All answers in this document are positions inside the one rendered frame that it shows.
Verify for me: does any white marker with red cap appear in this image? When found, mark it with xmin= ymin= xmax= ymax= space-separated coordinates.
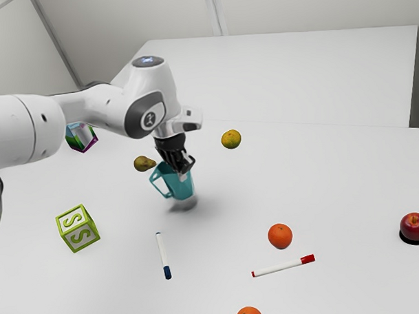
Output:
xmin=250 ymin=253 xmax=317 ymax=278

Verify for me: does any brown-green pear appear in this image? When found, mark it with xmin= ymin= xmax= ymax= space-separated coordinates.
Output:
xmin=132 ymin=155 xmax=158 ymax=174

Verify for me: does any red apple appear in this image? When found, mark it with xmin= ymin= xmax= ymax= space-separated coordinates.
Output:
xmin=399 ymin=211 xmax=419 ymax=242

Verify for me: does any yellow-green citrus fruit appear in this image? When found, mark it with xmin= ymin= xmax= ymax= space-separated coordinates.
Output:
xmin=220 ymin=128 xmax=242 ymax=150

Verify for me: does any white marker with blue cap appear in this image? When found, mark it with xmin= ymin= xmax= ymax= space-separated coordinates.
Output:
xmin=154 ymin=231 xmax=173 ymax=281

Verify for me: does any green letter block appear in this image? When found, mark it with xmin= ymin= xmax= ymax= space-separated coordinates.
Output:
xmin=54 ymin=202 xmax=102 ymax=255

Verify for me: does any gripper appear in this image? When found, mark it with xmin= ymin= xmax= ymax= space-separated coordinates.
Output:
xmin=153 ymin=132 xmax=197 ymax=184

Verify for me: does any purple and green block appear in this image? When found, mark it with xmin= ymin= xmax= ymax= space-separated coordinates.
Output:
xmin=64 ymin=122 xmax=100 ymax=154

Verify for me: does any teal faceted mug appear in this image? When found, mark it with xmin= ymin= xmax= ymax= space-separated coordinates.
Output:
xmin=148 ymin=160 xmax=196 ymax=202

